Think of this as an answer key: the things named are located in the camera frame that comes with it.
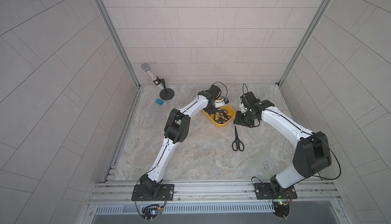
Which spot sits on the left circuit board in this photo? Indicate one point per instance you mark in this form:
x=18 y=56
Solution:
x=150 y=212

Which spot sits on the glitter silver microphone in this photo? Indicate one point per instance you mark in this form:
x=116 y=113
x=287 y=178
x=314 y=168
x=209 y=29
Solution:
x=151 y=72

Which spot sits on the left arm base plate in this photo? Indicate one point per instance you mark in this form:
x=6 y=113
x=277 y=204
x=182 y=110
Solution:
x=164 y=192

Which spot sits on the all black scissors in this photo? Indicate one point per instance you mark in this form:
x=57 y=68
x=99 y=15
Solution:
x=237 y=144

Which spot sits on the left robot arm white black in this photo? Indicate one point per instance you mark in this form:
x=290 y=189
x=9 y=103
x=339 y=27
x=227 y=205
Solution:
x=175 y=132

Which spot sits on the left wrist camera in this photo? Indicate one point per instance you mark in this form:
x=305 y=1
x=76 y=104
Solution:
x=216 y=95

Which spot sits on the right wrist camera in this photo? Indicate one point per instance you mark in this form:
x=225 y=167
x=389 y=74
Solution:
x=248 y=101

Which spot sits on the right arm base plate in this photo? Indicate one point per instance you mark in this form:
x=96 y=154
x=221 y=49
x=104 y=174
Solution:
x=263 y=192

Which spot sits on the right circuit board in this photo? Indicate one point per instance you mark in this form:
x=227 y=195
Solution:
x=281 y=209

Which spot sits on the silver blade black scissors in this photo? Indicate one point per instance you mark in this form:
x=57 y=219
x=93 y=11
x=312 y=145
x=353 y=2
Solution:
x=222 y=116

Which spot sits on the yellow plastic storage box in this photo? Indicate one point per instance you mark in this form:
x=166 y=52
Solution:
x=230 y=110

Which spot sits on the aluminium frame rail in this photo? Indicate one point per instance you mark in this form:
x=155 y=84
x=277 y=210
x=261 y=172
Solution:
x=198 y=191

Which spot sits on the teal eraser block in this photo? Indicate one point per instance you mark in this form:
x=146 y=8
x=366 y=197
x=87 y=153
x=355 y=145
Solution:
x=159 y=101

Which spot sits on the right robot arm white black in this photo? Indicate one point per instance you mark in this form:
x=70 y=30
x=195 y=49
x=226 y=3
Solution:
x=312 y=152

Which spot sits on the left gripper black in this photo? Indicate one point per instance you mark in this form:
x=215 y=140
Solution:
x=215 y=109

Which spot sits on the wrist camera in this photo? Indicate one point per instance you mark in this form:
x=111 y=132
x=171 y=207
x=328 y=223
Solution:
x=248 y=101
x=216 y=95

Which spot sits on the circuit board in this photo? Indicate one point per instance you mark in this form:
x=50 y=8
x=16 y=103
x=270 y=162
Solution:
x=281 y=209
x=150 y=212

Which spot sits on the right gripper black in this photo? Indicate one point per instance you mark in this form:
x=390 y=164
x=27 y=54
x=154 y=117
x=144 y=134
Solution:
x=244 y=120

